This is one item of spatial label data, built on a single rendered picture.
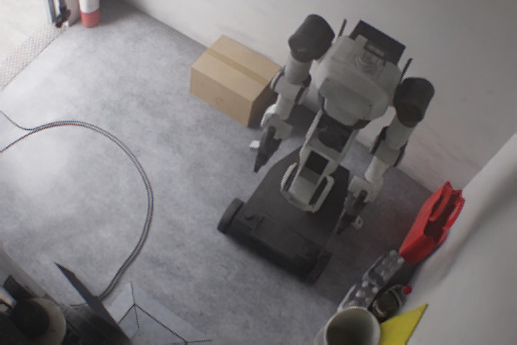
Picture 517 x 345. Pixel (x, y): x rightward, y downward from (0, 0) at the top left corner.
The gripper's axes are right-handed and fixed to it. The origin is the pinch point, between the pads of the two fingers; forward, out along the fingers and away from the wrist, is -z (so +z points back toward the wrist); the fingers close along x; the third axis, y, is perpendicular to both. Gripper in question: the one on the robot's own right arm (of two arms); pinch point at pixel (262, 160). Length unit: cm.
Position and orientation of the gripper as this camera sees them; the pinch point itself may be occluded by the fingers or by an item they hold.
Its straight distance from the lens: 242.5
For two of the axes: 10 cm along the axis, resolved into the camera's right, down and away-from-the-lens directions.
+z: 2.2, -6.0, -7.7
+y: 8.5, 5.1, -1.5
